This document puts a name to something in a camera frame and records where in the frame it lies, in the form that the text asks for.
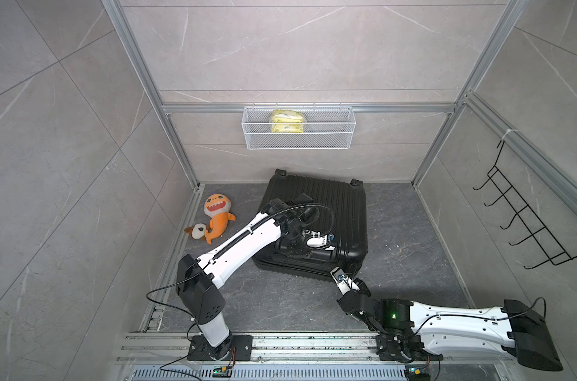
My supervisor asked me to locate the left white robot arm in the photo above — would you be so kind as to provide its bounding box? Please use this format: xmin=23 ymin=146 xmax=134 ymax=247
xmin=176 ymin=195 xmax=335 ymax=360

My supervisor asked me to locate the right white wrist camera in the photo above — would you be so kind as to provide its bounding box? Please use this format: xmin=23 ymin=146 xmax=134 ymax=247
xmin=330 ymin=267 xmax=360 ymax=295

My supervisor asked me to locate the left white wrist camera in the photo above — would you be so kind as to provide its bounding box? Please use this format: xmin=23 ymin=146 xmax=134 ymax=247
xmin=303 ymin=230 xmax=335 ymax=251

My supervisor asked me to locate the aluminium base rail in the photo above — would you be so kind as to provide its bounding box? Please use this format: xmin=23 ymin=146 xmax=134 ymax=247
xmin=112 ymin=332 xmax=520 ymax=380

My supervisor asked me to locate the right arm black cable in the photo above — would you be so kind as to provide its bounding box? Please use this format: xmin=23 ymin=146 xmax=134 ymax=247
xmin=411 ymin=296 xmax=547 ymax=337

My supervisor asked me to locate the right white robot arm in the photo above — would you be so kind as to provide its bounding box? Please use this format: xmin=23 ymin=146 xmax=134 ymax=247
xmin=331 ymin=268 xmax=563 ymax=371

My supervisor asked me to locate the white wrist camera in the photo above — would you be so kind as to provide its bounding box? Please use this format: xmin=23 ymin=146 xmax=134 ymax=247
xmin=330 ymin=267 xmax=360 ymax=295
xmin=303 ymin=230 xmax=335 ymax=251

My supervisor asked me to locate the yellow packet in basket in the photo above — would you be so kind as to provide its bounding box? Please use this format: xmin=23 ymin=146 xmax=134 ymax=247
xmin=269 ymin=110 xmax=306 ymax=133

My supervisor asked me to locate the orange shark plush toy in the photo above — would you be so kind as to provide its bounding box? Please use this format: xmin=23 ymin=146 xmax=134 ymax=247
xmin=204 ymin=194 xmax=236 ymax=244

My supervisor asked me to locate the white cable tie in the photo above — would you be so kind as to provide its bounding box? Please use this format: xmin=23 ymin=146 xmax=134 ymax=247
xmin=501 ymin=128 xmax=519 ymax=142

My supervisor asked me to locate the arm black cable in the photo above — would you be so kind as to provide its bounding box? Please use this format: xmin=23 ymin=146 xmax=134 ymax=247
xmin=145 ymin=203 xmax=336 ymax=330
xmin=411 ymin=296 xmax=547 ymax=337

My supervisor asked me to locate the black wire hook rack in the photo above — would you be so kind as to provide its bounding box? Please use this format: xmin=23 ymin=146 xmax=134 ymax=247
xmin=473 ymin=140 xmax=577 ymax=270

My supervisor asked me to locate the black hard-shell suitcase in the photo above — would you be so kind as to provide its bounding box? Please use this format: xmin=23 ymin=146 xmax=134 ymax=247
xmin=252 ymin=169 xmax=368 ymax=282

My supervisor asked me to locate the white wire mesh basket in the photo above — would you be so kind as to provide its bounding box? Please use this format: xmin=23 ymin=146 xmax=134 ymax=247
xmin=241 ymin=106 xmax=356 ymax=150

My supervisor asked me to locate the small brown white plush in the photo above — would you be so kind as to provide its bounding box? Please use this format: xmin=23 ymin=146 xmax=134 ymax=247
xmin=184 ymin=223 xmax=208 ymax=241

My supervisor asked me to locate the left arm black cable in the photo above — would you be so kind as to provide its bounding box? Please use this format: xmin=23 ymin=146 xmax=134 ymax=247
xmin=145 ymin=203 xmax=336 ymax=330

